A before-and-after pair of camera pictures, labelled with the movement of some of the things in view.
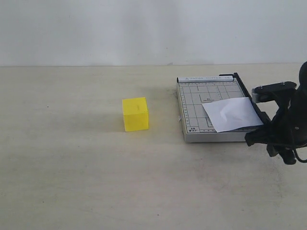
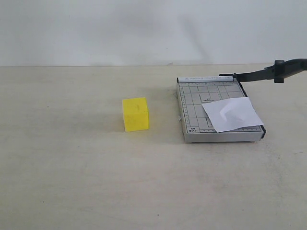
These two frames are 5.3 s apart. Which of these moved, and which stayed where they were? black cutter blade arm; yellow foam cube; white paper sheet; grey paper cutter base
Moved: black cutter blade arm
Stayed: white paper sheet; yellow foam cube; grey paper cutter base
